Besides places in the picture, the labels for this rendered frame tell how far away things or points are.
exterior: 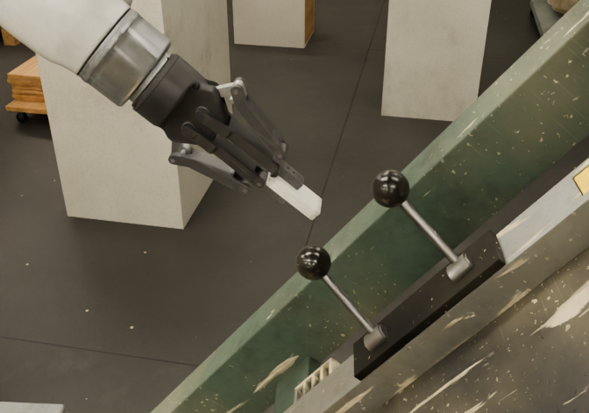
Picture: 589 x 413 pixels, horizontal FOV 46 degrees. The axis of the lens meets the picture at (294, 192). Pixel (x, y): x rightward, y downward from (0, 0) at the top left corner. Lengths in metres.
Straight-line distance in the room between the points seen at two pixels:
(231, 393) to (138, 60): 0.59
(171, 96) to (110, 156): 2.60
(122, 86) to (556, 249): 0.44
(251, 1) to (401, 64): 1.71
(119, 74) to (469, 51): 3.73
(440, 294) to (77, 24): 0.43
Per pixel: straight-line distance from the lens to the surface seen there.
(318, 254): 0.73
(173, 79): 0.73
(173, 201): 3.31
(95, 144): 3.32
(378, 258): 0.94
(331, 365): 0.84
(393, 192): 0.68
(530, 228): 0.67
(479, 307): 0.69
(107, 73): 0.72
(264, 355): 1.06
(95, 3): 0.72
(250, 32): 5.75
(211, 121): 0.75
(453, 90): 4.44
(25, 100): 4.68
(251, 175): 0.78
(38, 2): 0.72
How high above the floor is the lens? 1.85
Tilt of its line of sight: 31 degrees down
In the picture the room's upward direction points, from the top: straight up
